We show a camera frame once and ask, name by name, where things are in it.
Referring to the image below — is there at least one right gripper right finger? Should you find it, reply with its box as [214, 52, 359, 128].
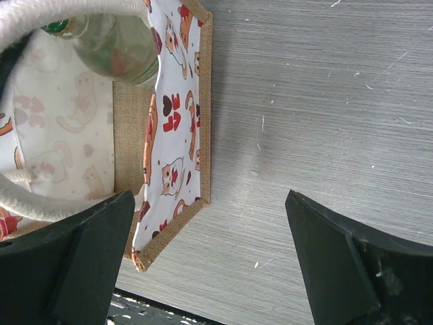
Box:
[286, 190, 432, 324]

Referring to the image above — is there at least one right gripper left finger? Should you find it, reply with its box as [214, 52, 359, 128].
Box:
[1, 191, 135, 324]

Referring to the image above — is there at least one cat print canvas bag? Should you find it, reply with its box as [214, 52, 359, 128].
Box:
[1, 1, 212, 271]

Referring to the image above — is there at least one clear bottle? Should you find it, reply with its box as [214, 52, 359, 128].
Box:
[41, 14, 159, 88]

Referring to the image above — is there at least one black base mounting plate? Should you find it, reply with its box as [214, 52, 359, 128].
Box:
[106, 288, 221, 325]

